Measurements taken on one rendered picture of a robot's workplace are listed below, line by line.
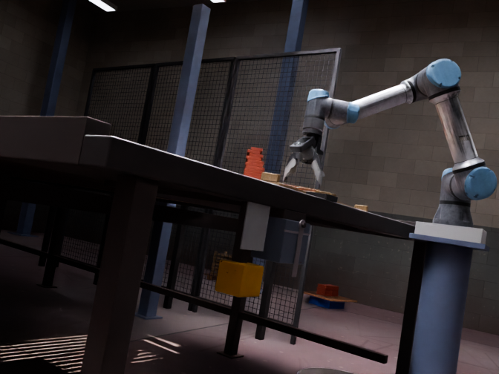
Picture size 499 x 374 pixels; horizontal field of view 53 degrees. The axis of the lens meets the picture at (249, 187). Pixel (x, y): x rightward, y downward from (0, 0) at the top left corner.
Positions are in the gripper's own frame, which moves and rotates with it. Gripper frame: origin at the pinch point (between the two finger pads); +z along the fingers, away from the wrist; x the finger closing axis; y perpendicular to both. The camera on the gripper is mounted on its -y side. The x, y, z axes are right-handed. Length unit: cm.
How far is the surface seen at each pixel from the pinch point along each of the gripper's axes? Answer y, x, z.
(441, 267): 44, -43, 20
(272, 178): -31.1, -6.6, 3.6
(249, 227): -53, -15, 20
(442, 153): 502, 65, -127
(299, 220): -31.1, -17.8, 15.0
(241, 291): -55, -18, 35
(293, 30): 369, 238, -246
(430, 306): 44, -41, 36
